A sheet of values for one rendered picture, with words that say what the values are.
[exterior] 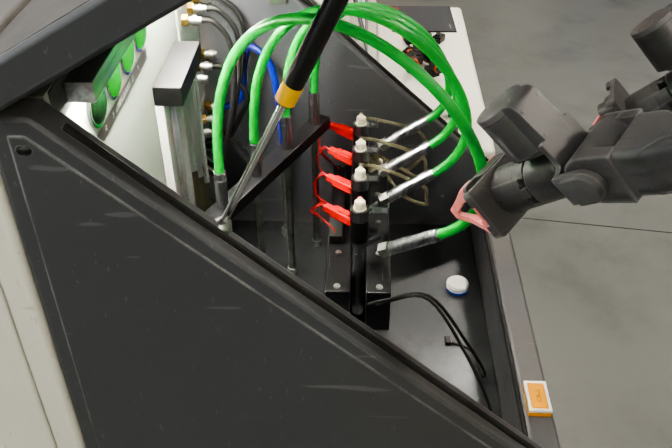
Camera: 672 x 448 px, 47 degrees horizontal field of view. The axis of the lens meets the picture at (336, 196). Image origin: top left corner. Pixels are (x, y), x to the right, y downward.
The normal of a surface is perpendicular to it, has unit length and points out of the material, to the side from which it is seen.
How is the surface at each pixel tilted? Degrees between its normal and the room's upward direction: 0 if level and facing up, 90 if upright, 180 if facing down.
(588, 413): 0
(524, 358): 0
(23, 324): 90
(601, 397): 0
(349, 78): 90
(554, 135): 49
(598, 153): 40
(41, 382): 90
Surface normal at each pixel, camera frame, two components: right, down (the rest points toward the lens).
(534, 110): 0.31, -0.20
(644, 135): -0.62, -0.71
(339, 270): 0.00, -0.81
